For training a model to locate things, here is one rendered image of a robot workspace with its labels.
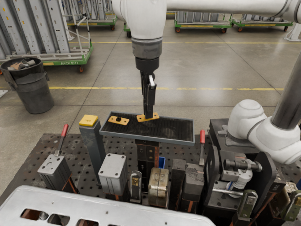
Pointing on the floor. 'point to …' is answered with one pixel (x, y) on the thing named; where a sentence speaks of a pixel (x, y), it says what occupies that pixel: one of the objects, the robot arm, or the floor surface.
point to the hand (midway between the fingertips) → (148, 108)
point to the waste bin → (29, 83)
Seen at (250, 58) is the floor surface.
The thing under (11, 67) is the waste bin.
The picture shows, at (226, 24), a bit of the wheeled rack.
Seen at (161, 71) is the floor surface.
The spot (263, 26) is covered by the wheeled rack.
